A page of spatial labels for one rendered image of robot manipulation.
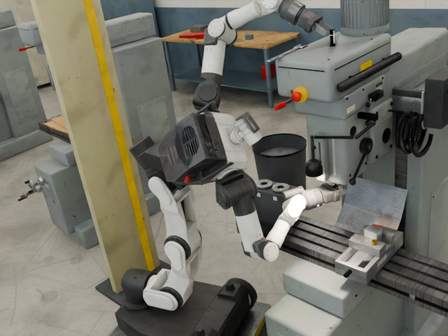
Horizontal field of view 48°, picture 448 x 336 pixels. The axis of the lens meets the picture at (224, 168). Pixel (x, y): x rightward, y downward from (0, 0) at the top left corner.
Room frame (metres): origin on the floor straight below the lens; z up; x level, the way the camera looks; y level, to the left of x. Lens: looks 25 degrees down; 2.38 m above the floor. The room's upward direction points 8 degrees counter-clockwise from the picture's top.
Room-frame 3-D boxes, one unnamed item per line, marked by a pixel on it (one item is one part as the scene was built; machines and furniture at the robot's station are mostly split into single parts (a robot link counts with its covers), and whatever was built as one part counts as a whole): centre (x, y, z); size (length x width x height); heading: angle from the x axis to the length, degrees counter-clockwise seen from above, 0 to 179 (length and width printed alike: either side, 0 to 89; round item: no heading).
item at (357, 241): (1.83, -0.58, 1.03); 0.15 x 0.06 x 0.04; 44
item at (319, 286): (2.00, -0.50, 0.80); 0.50 x 0.35 x 0.12; 133
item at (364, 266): (1.85, -0.59, 0.99); 0.35 x 0.15 x 0.11; 134
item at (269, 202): (2.31, -0.23, 1.04); 0.22 x 0.12 x 0.20; 50
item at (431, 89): (1.96, -0.95, 1.62); 0.20 x 0.09 x 0.21; 133
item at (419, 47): (2.34, -0.86, 1.66); 0.80 x 0.23 x 0.20; 133
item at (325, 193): (1.97, -0.41, 1.23); 0.13 x 0.12 x 0.10; 20
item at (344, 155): (2.00, -0.50, 1.47); 0.21 x 0.19 x 0.32; 43
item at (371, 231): (1.87, -0.62, 1.05); 0.06 x 0.05 x 0.06; 44
